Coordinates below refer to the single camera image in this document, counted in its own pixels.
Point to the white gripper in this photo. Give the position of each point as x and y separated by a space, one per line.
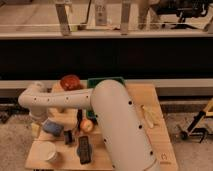
41 115

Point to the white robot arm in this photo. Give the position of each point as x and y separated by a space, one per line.
128 146

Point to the wooden table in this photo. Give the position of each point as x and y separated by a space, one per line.
141 94

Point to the yellow apple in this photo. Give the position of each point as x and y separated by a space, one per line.
86 125

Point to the black remote control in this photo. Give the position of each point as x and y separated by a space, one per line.
84 144

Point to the white cup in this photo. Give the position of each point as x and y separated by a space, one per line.
47 151

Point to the red brown bowl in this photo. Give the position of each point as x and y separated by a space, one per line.
70 82

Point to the green plastic bin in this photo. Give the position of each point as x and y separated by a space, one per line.
92 83

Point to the yellow black cart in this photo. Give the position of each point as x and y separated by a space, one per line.
194 129

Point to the black handled utensil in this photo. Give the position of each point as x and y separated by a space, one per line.
79 118

